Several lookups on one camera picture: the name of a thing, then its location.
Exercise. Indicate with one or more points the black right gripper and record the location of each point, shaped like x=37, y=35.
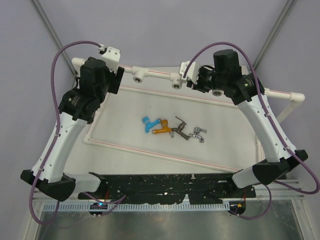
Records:
x=197, y=86

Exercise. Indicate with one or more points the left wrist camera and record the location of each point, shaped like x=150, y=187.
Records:
x=111, y=56

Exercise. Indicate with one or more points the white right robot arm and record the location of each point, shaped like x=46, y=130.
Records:
x=249, y=96

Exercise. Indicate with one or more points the white slotted cable duct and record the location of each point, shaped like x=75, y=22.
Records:
x=98, y=207

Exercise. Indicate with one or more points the white PVC pipe frame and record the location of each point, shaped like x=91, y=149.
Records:
x=231, y=143

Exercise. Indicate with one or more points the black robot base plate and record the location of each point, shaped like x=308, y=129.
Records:
x=169, y=189

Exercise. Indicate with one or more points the orange plastic faucet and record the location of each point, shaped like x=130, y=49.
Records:
x=164, y=128

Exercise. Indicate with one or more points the grey metal faucet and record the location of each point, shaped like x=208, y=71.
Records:
x=179, y=129

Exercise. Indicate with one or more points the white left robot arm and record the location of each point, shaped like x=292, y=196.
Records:
x=77, y=108

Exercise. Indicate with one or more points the blue plastic faucet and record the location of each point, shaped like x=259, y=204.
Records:
x=150, y=124

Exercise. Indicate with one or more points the chrome metal faucet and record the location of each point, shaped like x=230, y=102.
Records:
x=197, y=134

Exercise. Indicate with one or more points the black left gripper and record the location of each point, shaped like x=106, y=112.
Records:
x=115, y=80

